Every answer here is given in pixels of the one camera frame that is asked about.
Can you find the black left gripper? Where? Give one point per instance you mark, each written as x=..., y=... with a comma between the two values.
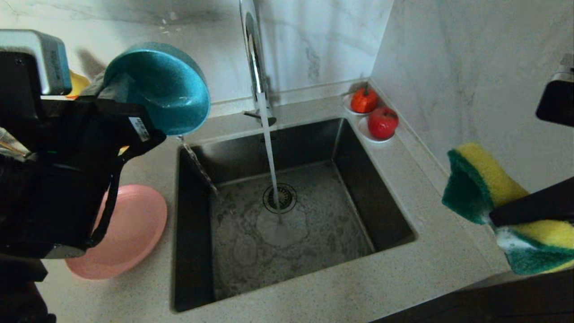
x=89, y=130

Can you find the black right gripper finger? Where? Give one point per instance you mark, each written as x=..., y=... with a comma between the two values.
x=538, y=206

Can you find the orange detergent bottle yellow cap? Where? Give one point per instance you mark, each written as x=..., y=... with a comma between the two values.
x=77, y=85

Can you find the teal bowl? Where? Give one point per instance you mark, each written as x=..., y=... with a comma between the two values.
x=170, y=89

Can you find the yellow sponge green backing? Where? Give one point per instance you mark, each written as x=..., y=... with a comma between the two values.
x=471, y=188

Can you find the chrome kitchen faucet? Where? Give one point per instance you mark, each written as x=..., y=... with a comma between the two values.
x=255, y=58

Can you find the pink plate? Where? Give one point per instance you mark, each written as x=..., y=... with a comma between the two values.
x=134, y=233

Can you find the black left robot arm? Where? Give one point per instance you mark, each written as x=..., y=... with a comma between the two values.
x=45, y=211

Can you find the stainless steel sink basin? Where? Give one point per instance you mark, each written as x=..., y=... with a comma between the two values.
x=341, y=237

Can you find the running water stream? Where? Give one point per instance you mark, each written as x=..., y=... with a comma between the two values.
x=270, y=157

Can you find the red apple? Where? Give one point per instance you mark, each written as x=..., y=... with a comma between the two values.
x=383, y=123

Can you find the small white dish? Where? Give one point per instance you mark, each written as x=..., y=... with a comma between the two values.
x=346, y=106
x=364, y=133

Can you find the red tomato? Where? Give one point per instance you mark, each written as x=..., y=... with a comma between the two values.
x=364, y=101

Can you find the round metal drain strainer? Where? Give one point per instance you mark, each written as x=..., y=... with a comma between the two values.
x=289, y=199

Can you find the black stove cooktop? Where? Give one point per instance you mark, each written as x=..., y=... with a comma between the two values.
x=18, y=300

